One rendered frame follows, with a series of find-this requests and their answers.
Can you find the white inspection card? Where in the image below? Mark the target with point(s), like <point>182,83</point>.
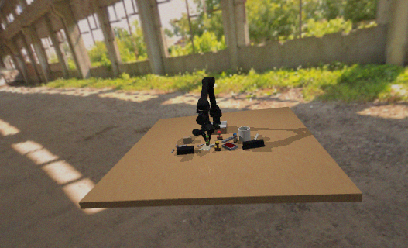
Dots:
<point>204,147</point>

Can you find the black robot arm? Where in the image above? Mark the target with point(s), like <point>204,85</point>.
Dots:
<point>204,106</point>

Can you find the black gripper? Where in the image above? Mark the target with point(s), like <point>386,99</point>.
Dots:
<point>198,132</point>

